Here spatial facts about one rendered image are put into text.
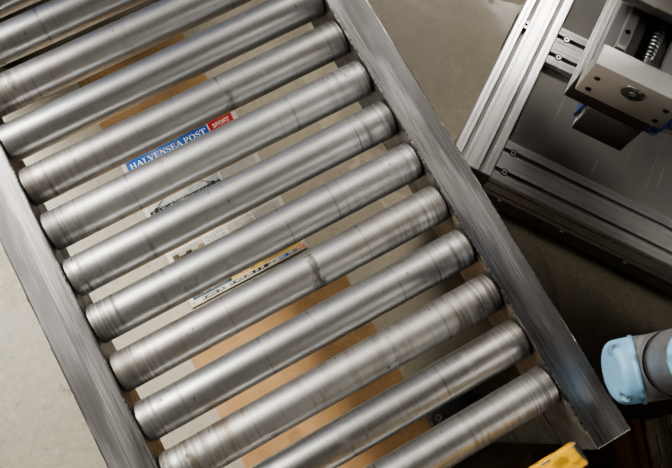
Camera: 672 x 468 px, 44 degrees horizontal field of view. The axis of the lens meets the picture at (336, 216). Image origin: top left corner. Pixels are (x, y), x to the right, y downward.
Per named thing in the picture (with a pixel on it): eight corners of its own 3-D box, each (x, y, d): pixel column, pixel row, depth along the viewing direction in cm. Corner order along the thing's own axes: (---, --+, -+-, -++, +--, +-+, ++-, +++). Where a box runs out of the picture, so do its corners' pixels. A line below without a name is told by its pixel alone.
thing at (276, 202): (309, 246, 184) (309, 245, 183) (192, 308, 179) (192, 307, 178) (231, 107, 191) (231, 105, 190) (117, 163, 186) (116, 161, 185)
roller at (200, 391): (477, 261, 108) (488, 257, 103) (145, 445, 100) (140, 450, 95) (458, 227, 108) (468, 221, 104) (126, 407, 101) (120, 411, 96)
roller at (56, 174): (355, 56, 114) (358, 40, 109) (32, 215, 106) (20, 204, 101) (337, 27, 115) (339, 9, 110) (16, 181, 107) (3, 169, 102)
